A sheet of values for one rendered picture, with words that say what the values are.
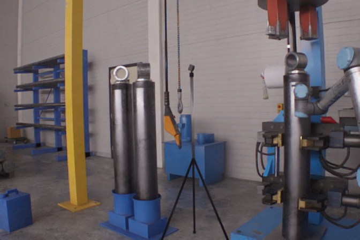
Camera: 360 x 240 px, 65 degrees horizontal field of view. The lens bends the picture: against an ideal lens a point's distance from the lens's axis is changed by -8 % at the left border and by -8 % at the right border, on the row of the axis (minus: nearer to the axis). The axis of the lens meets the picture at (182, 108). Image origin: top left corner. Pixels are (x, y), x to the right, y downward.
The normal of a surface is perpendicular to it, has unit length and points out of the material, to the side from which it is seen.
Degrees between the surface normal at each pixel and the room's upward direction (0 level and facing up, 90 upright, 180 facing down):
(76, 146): 90
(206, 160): 90
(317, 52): 90
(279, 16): 90
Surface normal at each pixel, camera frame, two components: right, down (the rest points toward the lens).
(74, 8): 0.77, 0.00
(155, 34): -0.63, 0.03
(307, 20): -0.88, 0.03
